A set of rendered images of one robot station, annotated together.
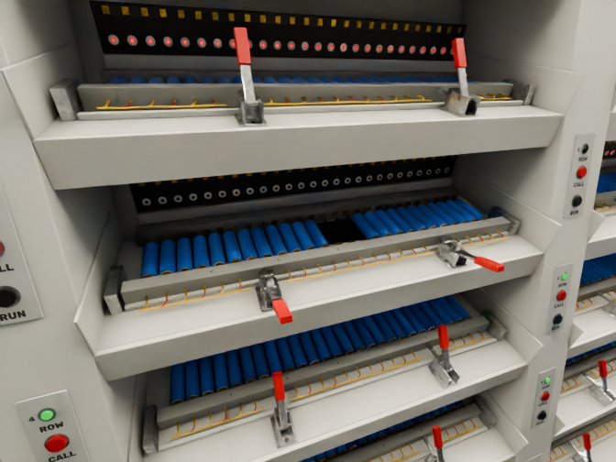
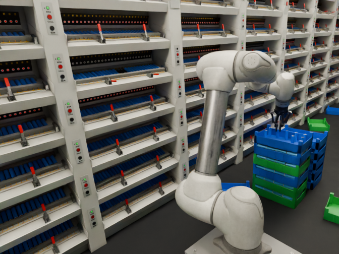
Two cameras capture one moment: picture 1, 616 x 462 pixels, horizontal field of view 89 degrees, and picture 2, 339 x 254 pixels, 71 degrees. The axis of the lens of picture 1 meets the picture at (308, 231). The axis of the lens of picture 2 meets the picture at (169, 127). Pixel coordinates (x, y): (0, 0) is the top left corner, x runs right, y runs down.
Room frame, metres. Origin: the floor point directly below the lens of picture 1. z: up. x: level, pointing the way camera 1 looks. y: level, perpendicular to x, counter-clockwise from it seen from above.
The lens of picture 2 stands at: (-0.93, 0.22, 1.06)
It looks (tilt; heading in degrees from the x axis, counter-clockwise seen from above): 18 degrees down; 339
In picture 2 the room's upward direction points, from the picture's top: 5 degrees counter-clockwise
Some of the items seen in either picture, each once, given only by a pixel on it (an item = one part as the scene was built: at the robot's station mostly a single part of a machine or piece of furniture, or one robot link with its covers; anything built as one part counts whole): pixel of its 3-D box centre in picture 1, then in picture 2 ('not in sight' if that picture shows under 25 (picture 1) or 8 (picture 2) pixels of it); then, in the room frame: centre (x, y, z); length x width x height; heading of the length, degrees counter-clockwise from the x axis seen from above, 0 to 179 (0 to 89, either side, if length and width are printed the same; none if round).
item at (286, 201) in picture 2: not in sight; (278, 189); (0.16, -1.00, 0.04); 0.30 x 0.20 x 0.08; 20
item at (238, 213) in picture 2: not in sight; (240, 213); (-0.27, -0.32, 0.39); 0.18 x 0.16 x 0.22; 31
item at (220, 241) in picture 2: not in sight; (244, 239); (-0.28, -0.34, 0.25); 0.22 x 0.18 x 0.06; 99
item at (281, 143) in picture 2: not in sight; (282, 137); (0.16, -1.00, 0.44); 0.30 x 0.20 x 0.08; 20
